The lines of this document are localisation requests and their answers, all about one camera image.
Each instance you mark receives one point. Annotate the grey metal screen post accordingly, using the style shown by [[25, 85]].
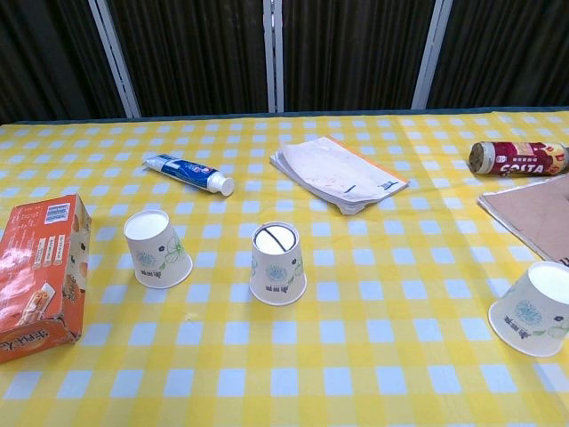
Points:
[[115, 58], [273, 53], [431, 53]]

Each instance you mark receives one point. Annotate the yellow white checkered tablecloth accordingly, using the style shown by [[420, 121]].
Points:
[[355, 356]]

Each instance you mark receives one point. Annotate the white floral paper cup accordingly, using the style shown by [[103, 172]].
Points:
[[155, 258], [524, 316]]

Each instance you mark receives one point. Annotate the orange cardboard carton box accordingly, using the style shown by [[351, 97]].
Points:
[[31, 276]]

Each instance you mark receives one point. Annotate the blue white toothpaste tube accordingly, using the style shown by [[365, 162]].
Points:
[[182, 168]]

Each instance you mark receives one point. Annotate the brown spiral notebook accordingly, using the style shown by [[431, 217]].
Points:
[[533, 213]]

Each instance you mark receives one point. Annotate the paper cup with black line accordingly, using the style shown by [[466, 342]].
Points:
[[278, 276]]

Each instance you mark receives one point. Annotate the red Costa drink bottle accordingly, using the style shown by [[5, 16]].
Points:
[[520, 159]]

